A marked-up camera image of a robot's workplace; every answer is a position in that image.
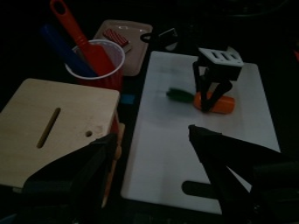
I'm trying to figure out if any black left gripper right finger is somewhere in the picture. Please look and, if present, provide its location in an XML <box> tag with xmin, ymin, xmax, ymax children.
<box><xmin>189</xmin><ymin>124</ymin><xmax>299</xmax><ymax>224</ymax></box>

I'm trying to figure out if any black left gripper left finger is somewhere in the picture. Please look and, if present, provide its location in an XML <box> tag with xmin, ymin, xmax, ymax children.
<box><xmin>23</xmin><ymin>133</ymin><xmax>119</xmax><ymax>224</ymax></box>

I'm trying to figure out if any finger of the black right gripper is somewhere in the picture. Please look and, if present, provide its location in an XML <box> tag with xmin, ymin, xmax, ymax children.
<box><xmin>191</xmin><ymin>60</ymin><xmax>211</xmax><ymax>112</ymax></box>
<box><xmin>203</xmin><ymin>80</ymin><xmax>235</xmax><ymax>114</ymax></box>

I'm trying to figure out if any orange toy carrot green top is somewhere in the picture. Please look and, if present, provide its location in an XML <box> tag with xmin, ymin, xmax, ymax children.
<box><xmin>166</xmin><ymin>87</ymin><xmax>238</xmax><ymax>115</ymax></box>

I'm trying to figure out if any white plastic cutting board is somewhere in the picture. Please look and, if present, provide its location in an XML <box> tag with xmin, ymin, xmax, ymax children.
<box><xmin>119</xmin><ymin>50</ymin><xmax>284</xmax><ymax>216</ymax></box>

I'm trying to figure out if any wooden box with slot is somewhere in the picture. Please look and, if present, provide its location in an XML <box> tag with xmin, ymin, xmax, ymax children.
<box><xmin>0</xmin><ymin>77</ymin><xmax>127</xmax><ymax>208</ymax></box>

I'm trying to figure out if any small blue block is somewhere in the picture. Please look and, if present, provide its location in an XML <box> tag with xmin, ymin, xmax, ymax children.
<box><xmin>119</xmin><ymin>93</ymin><xmax>137</xmax><ymax>106</ymax></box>

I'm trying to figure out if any pink plastic tray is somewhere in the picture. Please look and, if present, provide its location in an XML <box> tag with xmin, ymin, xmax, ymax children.
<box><xmin>93</xmin><ymin>19</ymin><xmax>155</xmax><ymax>78</ymax></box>

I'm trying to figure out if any red plastic cup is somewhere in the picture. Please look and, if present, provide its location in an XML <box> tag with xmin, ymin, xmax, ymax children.
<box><xmin>65</xmin><ymin>38</ymin><xmax>127</xmax><ymax>92</ymax></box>

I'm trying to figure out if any red striped toy piece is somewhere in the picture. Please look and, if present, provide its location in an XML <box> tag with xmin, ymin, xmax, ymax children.
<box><xmin>102</xmin><ymin>27</ymin><xmax>131</xmax><ymax>48</ymax></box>

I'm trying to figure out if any red plastic spatula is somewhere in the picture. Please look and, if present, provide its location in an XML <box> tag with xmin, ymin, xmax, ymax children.
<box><xmin>50</xmin><ymin>0</ymin><xmax>118</xmax><ymax>77</ymax></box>

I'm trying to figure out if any blue plastic utensil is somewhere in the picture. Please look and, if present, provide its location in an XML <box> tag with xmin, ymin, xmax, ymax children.
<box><xmin>41</xmin><ymin>24</ymin><xmax>99</xmax><ymax>79</ymax></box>

